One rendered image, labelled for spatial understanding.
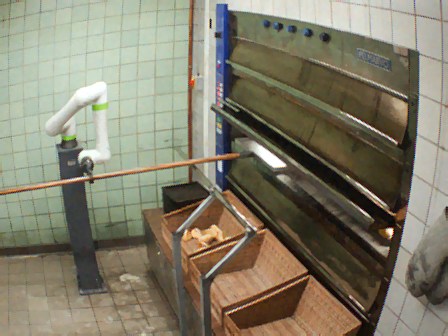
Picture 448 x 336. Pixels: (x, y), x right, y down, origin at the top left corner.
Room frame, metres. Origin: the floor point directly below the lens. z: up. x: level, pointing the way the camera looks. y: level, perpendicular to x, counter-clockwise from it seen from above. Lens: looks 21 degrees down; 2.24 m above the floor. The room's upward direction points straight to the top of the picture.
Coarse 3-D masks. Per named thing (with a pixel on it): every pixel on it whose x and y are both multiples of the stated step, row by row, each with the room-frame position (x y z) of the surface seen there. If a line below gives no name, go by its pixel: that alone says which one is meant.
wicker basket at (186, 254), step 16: (224, 192) 3.24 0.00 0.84; (192, 208) 3.16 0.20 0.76; (208, 208) 3.20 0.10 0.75; (224, 208) 3.23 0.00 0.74; (240, 208) 3.04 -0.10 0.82; (176, 224) 3.12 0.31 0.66; (192, 224) 3.16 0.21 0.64; (208, 224) 3.20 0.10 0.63; (224, 224) 3.16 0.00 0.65; (240, 224) 2.98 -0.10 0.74; (256, 224) 2.81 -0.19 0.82; (192, 240) 3.03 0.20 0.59; (224, 240) 2.67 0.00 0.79; (192, 256) 2.60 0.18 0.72; (224, 256) 2.83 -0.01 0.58; (240, 256) 2.71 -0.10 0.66
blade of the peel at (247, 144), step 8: (240, 144) 3.17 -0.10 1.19; (248, 144) 3.21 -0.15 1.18; (256, 144) 3.20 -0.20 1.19; (256, 152) 3.05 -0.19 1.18; (264, 152) 3.05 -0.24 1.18; (264, 160) 2.92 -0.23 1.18; (272, 160) 2.91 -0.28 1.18; (272, 168) 2.76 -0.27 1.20; (280, 168) 2.76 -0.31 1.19; (288, 168) 2.78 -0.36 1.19
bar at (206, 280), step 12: (192, 168) 2.83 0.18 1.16; (204, 180) 2.64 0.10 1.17; (216, 192) 2.48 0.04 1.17; (204, 204) 2.50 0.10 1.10; (228, 204) 2.33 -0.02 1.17; (192, 216) 2.48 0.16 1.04; (240, 216) 2.20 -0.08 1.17; (180, 228) 2.46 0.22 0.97; (252, 228) 2.07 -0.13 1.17; (180, 240) 2.45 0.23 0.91; (180, 252) 2.44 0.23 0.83; (180, 264) 2.43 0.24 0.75; (180, 276) 2.43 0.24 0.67; (204, 276) 2.00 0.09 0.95; (180, 288) 2.43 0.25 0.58; (204, 288) 1.98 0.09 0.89; (180, 300) 2.43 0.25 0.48; (204, 300) 1.98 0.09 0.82; (180, 312) 2.42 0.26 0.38; (204, 312) 1.97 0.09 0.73; (180, 324) 2.44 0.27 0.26; (204, 324) 1.98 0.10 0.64
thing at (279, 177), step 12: (264, 168) 2.83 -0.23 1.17; (276, 180) 2.67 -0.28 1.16; (288, 180) 2.62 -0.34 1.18; (288, 192) 2.53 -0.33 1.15; (300, 192) 2.45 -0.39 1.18; (312, 204) 2.30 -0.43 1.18; (324, 216) 2.16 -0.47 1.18; (336, 216) 2.15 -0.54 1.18; (336, 228) 2.04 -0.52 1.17; (348, 228) 2.02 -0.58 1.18; (348, 240) 1.93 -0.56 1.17; (360, 240) 1.89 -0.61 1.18; (360, 252) 1.82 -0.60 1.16; (372, 252) 1.77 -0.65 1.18; (372, 264) 1.71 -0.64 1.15; (384, 264) 1.65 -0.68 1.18
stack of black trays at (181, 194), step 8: (176, 184) 3.50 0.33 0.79; (184, 184) 3.51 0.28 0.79; (192, 184) 3.53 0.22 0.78; (200, 184) 3.50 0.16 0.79; (168, 192) 3.38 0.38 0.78; (176, 192) 3.38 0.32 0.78; (184, 192) 3.38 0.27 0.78; (192, 192) 3.39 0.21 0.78; (200, 192) 3.39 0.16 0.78; (208, 192) 3.36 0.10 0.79; (168, 200) 3.32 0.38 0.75; (176, 200) 3.24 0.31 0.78; (184, 200) 3.22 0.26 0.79; (192, 200) 3.25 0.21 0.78; (200, 200) 3.28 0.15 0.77; (168, 208) 3.32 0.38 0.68; (176, 208) 3.20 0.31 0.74
